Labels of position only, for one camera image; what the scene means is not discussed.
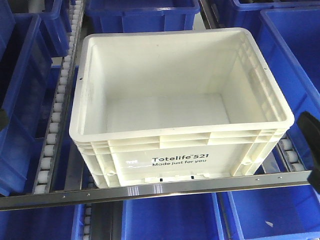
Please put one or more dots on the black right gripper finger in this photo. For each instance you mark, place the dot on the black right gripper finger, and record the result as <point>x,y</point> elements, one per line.
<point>310,128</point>

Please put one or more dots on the white plastic Totelife bin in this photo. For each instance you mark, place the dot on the white plastic Totelife bin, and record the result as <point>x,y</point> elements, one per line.
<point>156,107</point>

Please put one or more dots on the blue bin right of shelf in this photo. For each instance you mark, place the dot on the blue bin right of shelf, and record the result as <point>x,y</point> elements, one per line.
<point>289,39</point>

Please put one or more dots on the blue bin of shelf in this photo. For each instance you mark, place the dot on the blue bin of shelf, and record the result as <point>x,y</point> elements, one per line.
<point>24,71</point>
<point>289,39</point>

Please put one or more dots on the blue bin below right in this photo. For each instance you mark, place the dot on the blue bin below right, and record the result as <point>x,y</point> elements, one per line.
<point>284,213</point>

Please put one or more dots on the blue bin below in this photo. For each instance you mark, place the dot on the blue bin below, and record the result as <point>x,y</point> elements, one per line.
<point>181,217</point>
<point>284,213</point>

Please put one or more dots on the blue bin below centre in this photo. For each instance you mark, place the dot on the blue bin below centre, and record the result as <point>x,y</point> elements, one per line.
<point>181,217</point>

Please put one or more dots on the blue bin behind centre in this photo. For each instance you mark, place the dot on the blue bin behind centre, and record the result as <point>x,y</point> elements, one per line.
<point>136,16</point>

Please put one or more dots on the blue bin left of shelf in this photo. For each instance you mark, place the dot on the blue bin left of shelf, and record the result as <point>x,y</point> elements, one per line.
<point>24,71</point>

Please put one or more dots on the white roller track left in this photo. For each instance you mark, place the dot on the white roller track left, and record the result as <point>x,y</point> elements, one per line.
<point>51,149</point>

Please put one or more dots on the metal shelf front rail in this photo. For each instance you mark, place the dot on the metal shelf front rail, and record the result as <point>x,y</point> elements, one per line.
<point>163,189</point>

